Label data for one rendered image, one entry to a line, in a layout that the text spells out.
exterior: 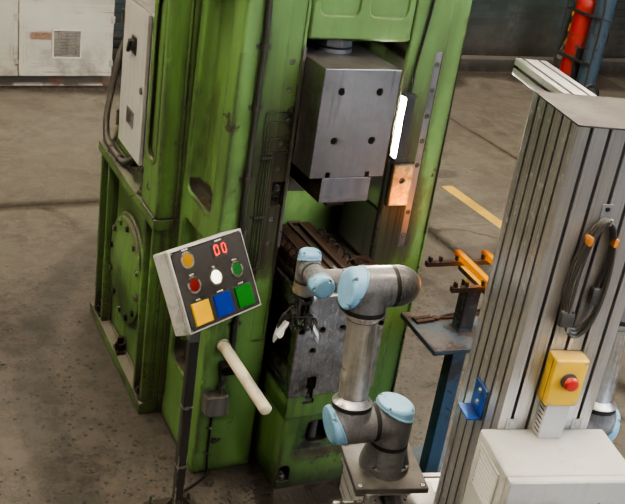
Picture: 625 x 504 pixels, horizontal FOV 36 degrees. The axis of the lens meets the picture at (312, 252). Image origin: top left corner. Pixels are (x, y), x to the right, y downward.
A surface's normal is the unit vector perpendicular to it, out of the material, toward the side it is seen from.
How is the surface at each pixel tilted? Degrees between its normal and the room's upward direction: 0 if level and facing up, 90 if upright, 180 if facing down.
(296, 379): 90
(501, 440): 0
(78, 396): 0
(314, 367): 90
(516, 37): 90
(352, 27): 90
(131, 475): 0
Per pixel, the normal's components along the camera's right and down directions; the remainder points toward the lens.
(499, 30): 0.43, 0.45
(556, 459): 0.14, -0.89
